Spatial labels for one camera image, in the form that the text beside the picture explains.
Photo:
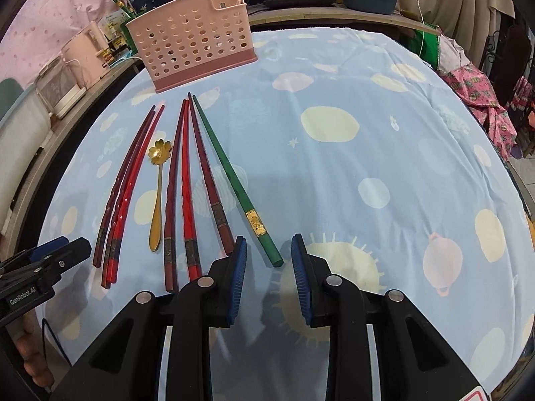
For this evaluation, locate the maroon dotted chopstick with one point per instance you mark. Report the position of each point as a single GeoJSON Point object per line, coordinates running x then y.
{"type": "Point", "coordinates": [121, 200]}

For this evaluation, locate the gold flower spoon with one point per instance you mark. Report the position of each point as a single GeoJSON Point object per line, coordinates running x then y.
{"type": "Point", "coordinates": [159, 154]}

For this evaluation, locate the beige hanging cloth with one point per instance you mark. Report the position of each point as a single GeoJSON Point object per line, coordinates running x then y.
{"type": "Point", "coordinates": [469, 22]}

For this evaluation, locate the pink electric kettle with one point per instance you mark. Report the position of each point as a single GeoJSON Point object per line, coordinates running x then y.
{"type": "Point", "coordinates": [84, 55]}

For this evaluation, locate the dark maroon twisted chopstick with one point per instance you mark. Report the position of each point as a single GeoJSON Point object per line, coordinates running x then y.
{"type": "Point", "coordinates": [170, 263]}

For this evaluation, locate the bright red chopstick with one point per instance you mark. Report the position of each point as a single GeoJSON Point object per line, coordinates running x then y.
{"type": "Point", "coordinates": [189, 229]}

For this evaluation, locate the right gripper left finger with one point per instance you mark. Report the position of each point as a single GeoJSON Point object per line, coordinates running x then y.
{"type": "Point", "coordinates": [211, 301]}

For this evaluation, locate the white plastic storage box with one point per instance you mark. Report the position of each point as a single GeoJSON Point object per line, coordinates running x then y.
{"type": "Point", "coordinates": [24, 127]}

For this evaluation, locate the red dotted chopstick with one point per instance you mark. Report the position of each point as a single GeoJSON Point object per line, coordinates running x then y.
{"type": "Point", "coordinates": [126, 200]}

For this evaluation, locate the pink perforated utensil holder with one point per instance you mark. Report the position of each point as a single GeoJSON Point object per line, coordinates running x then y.
{"type": "Point", "coordinates": [186, 40]}

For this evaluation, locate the green chopstick gold band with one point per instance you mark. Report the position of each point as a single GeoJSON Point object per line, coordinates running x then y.
{"type": "Point", "coordinates": [253, 218]}

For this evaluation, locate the dark red chopstick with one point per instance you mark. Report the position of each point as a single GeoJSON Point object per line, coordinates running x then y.
{"type": "Point", "coordinates": [217, 209]}

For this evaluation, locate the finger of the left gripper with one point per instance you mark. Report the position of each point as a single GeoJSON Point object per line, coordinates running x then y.
{"type": "Point", "coordinates": [41, 251]}
{"type": "Point", "coordinates": [51, 267]}

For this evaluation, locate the pink floral curtain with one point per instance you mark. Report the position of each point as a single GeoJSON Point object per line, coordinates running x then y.
{"type": "Point", "coordinates": [39, 31]}

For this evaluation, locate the dark maroon thin chopstick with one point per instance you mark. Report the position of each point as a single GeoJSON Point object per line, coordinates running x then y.
{"type": "Point", "coordinates": [109, 208]}

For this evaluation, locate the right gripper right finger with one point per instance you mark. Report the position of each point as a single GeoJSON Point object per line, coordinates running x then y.
{"type": "Point", "coordinates": [328, 300]}

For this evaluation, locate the black induction cooker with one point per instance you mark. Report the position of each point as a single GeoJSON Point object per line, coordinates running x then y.
{"type": "Point", "coordinates": [280, 4]}

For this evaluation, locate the pink patterned fabric pile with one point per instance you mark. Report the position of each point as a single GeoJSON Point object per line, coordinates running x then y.
{"type": "Point", "coordinates": [476, 92]}

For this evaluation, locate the green milk powder can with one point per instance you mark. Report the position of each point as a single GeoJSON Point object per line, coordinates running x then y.
{"type": "Point", "coordinates": [126, 32]}

